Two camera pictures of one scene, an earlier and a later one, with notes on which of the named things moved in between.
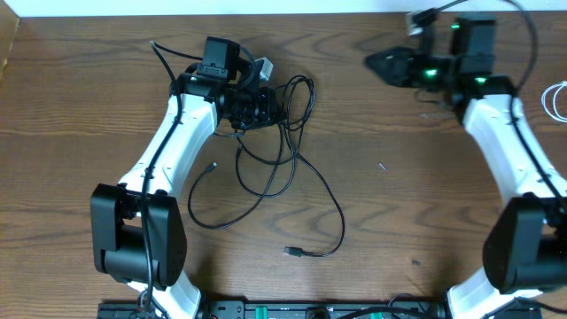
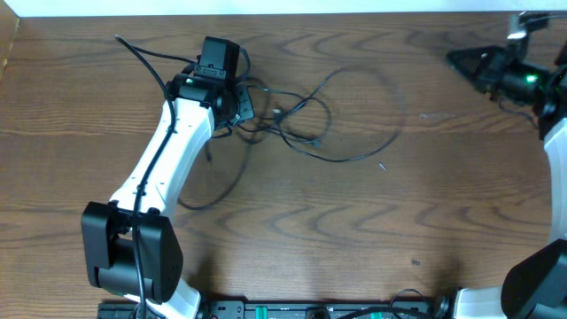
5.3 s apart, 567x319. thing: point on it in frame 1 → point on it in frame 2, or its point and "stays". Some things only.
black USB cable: (304, 253) → (297, 146)
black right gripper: (396, 60) → (493, 63)
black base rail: (283, 309) stays
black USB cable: (274, 175) → (245, 143)
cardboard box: (9, 24) stays
